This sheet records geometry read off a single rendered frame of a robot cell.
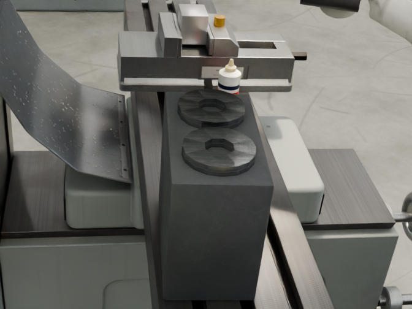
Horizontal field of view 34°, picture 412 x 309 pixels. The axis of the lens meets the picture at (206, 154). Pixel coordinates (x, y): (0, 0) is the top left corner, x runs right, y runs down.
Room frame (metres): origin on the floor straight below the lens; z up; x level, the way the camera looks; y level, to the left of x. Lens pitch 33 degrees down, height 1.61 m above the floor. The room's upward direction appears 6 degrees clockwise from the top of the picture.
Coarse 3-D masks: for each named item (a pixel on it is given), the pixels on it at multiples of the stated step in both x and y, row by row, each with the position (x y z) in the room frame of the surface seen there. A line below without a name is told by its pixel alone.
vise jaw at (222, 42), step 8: (208, 16) 1.32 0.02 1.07; (208, 24) 1.28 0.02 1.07; (208, 32) 1.24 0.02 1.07; (216, 32) 1.24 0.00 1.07; (224, 32) 1.24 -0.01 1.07; (232, 32) 1.28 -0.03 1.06; (208, 40) 1.22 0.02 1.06; (216, 40) 1.21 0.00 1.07; (224, 40) 1.21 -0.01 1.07; (232, 40) 1.22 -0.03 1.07; (208, 48) 1.21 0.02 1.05; (216, 48) 1.21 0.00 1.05; (224, 48) 1.21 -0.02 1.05; (232, 48) 1.22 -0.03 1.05; (216, 56) 1.21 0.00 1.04; (224, 56) 1.22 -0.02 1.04; (232, 56) 1.22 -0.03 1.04
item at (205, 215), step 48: (192, 96) 0.81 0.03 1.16; (240, 96) 0.84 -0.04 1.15; (192, 144) 0.69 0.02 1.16; (240, 144) 0.70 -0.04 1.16; (192, 192) 0.63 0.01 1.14; (240, 192) 0.63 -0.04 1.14; (192, 240) 0.63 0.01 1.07; (240, 240) 0.63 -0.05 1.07; (192, 288) 0.63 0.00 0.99; (240, 288) 0.64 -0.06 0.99
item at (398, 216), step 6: (408, 198) 1.29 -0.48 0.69; (402, 204) 1.31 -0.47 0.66; (408, 204) 1.29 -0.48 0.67; (390, 210) 1.23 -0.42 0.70; (402, 210) 1.30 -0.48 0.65; (408, 210) 1.29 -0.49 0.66; (396, 216) 1.24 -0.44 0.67; (402, 216) 1.24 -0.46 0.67; (408, 216) 1.24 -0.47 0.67; (396, 222) 1.24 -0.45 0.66; (402, 222) 1.24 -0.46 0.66; (408, 222) 1.25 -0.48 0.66; (408, 228) 1.26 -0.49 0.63; (408, 234) 1.24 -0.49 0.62
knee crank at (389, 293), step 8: (384, 288) 1.11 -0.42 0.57; (392, 288) 1.11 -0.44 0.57; (384, 296) 1.10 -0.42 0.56; (392, 296) 1.09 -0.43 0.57; (400, 296) 1.09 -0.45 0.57; (408, 296) 1.11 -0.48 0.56; (384, 304) 1.09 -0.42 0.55; (392, 304) 1.08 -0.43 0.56; (400, 304) 1.08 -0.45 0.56; (408, 304) 1.10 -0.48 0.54
